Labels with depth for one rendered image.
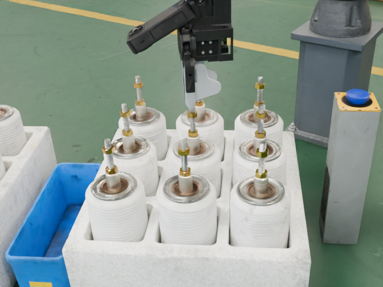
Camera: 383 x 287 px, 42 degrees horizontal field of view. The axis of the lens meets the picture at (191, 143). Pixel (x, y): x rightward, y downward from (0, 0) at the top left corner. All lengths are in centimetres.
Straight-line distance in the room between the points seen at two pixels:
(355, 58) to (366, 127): 39
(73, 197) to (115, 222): 40
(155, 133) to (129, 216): 24
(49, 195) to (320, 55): 73
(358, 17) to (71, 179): 78
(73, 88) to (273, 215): 116
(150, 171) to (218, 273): 23
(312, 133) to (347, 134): 48
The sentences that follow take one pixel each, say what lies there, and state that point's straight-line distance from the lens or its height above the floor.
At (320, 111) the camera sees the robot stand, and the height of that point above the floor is 10.
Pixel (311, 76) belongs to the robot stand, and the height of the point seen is 19.
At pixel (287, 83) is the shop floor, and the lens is 174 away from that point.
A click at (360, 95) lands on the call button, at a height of 33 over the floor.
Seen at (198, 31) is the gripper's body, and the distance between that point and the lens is 76.
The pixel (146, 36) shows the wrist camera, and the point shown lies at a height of 48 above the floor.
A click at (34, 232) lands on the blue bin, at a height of 8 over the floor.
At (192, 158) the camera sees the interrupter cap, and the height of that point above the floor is 25.
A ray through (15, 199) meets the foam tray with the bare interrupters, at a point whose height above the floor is 14.
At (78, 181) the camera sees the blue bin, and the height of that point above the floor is 7.
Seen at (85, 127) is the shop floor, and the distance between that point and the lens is 153.
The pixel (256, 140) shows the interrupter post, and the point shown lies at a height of 28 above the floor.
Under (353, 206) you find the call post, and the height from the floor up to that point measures 10.
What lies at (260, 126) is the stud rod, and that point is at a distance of 86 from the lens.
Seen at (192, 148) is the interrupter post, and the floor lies 26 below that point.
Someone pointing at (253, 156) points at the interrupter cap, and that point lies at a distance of 87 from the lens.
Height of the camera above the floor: 73
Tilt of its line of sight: 32 degrees down
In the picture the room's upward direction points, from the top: 3 degrees counter-clockwise
